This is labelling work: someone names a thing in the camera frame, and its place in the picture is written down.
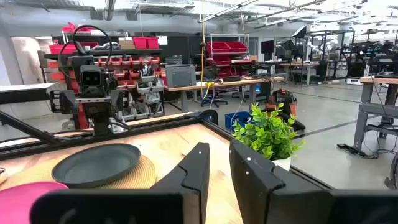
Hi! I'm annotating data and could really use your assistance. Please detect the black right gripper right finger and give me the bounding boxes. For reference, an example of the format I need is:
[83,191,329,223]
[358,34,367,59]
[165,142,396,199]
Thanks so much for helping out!
[229,139,398,224]

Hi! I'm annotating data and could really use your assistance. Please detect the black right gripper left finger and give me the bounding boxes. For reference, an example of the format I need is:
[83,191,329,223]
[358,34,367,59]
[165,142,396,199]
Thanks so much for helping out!
[29,142,211,224]

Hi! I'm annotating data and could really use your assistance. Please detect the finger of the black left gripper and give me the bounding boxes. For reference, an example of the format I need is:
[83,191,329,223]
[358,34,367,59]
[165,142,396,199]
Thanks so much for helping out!
[49,89,80,116]
[110,89,126,114]

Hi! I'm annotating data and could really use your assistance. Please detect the grey storage bin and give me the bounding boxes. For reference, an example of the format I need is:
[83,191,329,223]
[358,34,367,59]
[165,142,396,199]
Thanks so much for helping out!
[151,77,165,93]
[139,67,156,82]

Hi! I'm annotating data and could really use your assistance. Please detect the white topped table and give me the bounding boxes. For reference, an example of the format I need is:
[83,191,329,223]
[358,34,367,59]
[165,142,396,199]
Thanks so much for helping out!
[0,82,58,105]

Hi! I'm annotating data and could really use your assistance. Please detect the black shelf rack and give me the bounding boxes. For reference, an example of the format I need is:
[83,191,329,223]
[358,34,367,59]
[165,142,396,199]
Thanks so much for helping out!
[43,30,165,125]

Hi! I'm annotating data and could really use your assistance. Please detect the round woven straw placemat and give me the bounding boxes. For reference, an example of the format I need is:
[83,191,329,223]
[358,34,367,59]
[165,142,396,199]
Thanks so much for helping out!
[0,154,158,191]

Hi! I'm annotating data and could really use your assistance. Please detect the beige leaning panel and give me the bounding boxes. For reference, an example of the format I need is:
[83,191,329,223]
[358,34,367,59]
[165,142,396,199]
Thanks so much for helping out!
[11,36,53,85]

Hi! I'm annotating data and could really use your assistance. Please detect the brown cardboard box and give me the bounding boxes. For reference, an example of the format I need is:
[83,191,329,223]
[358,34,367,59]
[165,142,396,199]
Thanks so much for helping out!
[118,37,136,50]

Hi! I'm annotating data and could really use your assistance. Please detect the dark grey round plate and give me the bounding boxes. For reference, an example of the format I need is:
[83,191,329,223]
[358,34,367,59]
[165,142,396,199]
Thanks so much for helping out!
[51,142,142,189]

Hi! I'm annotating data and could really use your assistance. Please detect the green plant in white pot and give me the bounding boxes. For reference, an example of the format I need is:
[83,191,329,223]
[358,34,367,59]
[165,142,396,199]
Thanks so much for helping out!
[231,102,307,172]

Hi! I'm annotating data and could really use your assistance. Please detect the grey metal box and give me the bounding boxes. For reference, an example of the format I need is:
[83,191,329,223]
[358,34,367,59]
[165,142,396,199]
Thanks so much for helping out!
[164,64,197,88]

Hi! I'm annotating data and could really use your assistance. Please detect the large blue plastic bin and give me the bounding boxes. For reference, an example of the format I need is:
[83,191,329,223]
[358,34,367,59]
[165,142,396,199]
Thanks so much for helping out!
[224,111,253,131]

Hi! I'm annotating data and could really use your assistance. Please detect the blue office chair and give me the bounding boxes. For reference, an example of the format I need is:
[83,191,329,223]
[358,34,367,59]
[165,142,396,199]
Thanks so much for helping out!
[200,88,229,109]

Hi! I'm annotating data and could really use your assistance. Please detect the orange black shop vacuum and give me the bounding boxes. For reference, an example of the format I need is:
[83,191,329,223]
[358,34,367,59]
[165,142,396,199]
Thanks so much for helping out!
[262,88,307,131]

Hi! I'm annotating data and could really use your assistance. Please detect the pink round plate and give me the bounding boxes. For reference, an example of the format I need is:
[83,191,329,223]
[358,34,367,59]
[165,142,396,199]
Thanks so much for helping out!
[0,181,70,224]

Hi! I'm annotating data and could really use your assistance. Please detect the black wheel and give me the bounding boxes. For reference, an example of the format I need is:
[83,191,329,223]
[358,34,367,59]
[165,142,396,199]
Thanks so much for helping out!
[384,151,398,190]

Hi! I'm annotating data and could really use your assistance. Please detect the long wooden workbench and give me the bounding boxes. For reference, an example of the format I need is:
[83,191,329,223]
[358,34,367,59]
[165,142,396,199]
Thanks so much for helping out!
[164,76,285,113]

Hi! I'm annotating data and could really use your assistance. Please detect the grey steel workbench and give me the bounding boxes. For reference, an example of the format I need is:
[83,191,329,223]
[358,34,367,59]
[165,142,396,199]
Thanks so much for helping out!
[337,76,398,158]

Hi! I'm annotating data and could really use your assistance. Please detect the black monitor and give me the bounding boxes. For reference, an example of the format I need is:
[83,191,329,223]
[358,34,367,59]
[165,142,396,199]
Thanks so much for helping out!
[260,39,275,54]

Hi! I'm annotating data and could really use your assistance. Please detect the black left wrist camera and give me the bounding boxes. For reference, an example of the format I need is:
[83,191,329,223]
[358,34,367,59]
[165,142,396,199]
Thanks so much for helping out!
[80,64,104,91]

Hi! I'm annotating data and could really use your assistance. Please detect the black aluminium table frame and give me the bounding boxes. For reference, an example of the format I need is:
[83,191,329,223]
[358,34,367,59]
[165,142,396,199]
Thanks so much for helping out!
[0,108,335,190]

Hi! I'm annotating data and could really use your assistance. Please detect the black left wrist camera cable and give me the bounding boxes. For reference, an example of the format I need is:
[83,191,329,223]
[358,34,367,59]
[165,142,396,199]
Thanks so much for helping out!
[58,24,113,82]

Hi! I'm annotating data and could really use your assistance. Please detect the white cable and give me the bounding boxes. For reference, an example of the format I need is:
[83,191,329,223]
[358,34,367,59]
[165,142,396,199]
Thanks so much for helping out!
[229,88,248,125]

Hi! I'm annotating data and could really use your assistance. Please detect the yellow hanging cable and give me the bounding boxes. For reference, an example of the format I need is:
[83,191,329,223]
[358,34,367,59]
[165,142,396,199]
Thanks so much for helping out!
[200,0,215,100]

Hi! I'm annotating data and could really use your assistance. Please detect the white wire rack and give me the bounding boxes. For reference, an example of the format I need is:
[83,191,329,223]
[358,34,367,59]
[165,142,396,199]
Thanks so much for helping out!
[205,32,250,78]

